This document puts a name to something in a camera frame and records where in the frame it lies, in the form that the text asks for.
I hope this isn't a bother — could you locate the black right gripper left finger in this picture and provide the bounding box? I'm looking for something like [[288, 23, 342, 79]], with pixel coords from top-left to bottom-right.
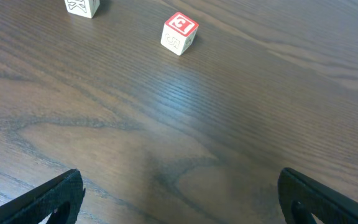
[[0, 169, 86, 224]]

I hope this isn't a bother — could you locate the red number 3 block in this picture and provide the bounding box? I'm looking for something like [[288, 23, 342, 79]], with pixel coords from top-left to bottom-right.
[[160, 12, 199, 55]]

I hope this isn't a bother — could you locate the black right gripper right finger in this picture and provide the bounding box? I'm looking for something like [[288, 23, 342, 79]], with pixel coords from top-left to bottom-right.
[[277, 167, 358, 224]]

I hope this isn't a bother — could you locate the blue question mark block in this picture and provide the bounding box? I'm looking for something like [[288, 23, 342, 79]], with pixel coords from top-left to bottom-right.
[[65, 0, 100, 19]]

